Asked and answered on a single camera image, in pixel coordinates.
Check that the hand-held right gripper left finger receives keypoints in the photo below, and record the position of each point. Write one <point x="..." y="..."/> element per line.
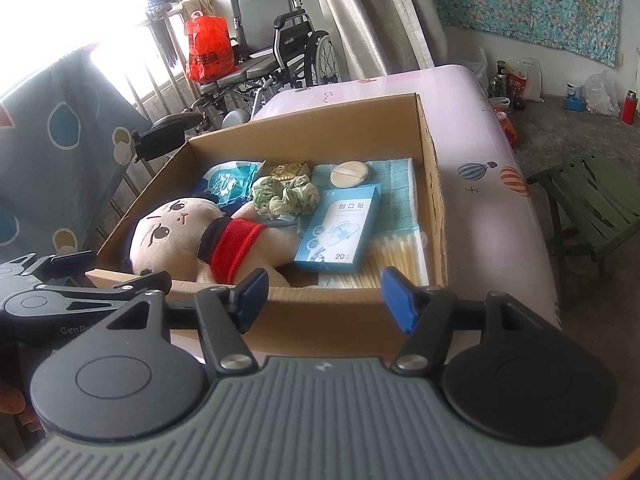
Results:
<point x="250" y="297"/>

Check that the black-haired plush doll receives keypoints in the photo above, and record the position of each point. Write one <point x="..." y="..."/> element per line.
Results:
<point x="170" y="230"/>

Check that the gold tissue pack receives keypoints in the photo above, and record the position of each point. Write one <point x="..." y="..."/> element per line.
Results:
<point x="285" y="170"/>

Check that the white red-printed plastic bag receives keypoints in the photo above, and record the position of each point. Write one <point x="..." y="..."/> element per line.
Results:
<point x="532" y="80"/>

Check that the grey curtain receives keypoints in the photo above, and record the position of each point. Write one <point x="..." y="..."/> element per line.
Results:
<point x="370" y="15"/>

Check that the green folding stool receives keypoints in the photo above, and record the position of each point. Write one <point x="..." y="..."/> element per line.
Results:
<point x="600" y="195"/>

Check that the brown cardboard box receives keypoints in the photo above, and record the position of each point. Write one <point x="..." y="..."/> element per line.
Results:
<point x="325" y="320"/>

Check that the blue bandage box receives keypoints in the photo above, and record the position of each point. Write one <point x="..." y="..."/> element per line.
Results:
<point x="340" y="230"/>

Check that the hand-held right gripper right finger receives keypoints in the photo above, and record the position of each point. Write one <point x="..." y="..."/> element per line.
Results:
<point x="400" y="300"/>

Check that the light blue folded towel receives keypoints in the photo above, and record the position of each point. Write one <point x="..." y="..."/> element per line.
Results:
<point x="395" y="200"/>

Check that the round beige powder puff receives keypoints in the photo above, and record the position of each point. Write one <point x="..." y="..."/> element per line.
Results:
<point x="350" y="175"/>

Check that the plain white plastic bag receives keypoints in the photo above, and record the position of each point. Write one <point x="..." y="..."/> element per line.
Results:
<point x="479" y="72"/>

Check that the person's left hand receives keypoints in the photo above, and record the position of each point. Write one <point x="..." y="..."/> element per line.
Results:
<point x="10" y="395"/>

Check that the red thermos bottle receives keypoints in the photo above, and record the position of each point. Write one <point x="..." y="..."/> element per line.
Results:
<point x="630" y="107"/>

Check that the blue and white packet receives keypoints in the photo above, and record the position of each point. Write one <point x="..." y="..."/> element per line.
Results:
<point x="230" y="180"/>

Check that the small blue container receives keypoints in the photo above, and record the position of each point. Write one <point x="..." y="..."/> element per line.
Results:
<point x="576" y="100"/>

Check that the green patterned scrunchie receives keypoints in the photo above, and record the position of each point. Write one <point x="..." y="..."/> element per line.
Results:
<point x="285" y="197"/>

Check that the red plastic bag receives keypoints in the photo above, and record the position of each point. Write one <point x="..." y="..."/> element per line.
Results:
<point x="210" y="50"/>

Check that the pack of cotton swabs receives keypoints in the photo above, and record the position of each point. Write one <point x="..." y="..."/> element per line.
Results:
<point x="395" y="255"/>

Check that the silver wheelchair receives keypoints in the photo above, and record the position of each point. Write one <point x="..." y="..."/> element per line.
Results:
<point x="265" y="15"/>

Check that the clear plastic bag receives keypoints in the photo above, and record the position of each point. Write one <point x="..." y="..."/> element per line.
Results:
<point x="602" y="92"/>

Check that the dark glass bottle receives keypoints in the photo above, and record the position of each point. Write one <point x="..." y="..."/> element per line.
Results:
<point x="500" y="80"/>

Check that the grey circle-printed blanket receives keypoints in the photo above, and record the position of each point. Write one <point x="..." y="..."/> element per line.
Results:
<point x="60" y="150"/>

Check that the teal floral wall cloth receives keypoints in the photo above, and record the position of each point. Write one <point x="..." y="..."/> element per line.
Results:
<point x="525" y="0"/>

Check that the black padded rest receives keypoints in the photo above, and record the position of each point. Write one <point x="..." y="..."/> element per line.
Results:
<point x="170" y="127"/>

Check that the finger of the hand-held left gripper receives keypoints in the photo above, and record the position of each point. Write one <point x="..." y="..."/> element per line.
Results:
<point x="130" y="285"/>
<point x="70" y="262"/>

